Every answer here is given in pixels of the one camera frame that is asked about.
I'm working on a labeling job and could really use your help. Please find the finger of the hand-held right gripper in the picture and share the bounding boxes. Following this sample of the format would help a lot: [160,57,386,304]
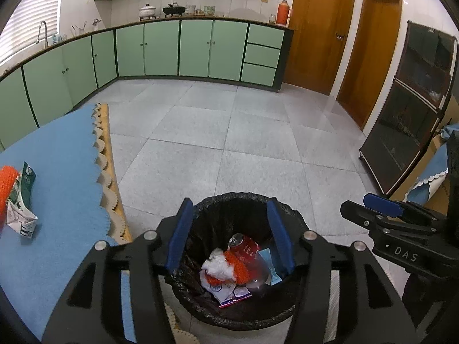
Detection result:
[363,193,447,223]
[340,201,445,239]

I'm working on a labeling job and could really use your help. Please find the green lower kitchen cabinets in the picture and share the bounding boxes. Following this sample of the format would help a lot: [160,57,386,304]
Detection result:
[0,17,295,151]

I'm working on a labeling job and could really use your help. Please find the white printed paper wrapper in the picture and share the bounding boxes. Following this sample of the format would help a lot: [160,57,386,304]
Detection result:
[199,270,237,303]

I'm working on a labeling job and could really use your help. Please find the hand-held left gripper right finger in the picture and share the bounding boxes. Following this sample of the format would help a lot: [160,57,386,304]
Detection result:
[266,197,420,344]

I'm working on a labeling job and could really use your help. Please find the blue tablecloth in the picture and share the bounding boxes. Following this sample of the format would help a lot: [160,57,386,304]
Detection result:
[0,103,139,344]

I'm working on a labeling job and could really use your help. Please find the brown cardboard box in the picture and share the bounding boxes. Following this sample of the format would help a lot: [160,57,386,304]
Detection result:
[389,134,450,205]

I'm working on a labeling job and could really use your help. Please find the black cooking pan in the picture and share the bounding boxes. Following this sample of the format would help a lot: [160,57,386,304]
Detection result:
[162,3,187,17]

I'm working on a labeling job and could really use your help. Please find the trash bin with black bag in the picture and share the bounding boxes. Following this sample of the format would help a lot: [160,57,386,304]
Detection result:
[167,191,311,332]

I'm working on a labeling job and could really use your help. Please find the white tissue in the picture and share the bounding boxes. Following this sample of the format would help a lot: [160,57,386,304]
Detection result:
[201,248,235,281]

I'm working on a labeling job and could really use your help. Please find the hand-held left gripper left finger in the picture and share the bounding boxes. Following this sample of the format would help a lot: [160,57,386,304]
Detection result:
[42,197,194,344]

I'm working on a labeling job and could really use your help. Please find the wooden door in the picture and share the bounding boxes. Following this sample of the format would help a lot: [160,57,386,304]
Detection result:
[283,0,357,97]
[335,0,402,131]

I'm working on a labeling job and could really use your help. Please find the green and white milk carton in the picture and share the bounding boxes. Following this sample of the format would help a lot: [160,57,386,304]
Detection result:
[10,161,38,211]
[5,201,39,239]

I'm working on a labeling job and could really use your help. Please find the orange thermos flask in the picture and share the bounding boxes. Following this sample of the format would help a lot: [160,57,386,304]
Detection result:
[276,0,293,26]

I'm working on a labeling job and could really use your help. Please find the dark glass display cabinet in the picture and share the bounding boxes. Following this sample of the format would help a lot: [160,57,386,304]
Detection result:
[359,21,459,196]

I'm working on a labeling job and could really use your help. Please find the white window blind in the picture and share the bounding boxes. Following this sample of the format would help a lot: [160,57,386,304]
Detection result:
[0,0,63,70]

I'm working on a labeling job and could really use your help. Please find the blue scalloped cloth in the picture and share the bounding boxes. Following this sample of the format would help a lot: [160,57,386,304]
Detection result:
[405,124,459,201]

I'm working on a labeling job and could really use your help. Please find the large orange foam fruit net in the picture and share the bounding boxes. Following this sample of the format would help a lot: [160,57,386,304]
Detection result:
[0,165,19,216]

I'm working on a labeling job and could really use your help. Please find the red drink can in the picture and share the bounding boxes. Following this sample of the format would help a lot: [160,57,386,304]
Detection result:
[228,233,260,262]

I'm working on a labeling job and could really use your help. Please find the white cooking pot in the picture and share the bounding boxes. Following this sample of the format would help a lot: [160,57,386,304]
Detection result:
[139,3,157,21]

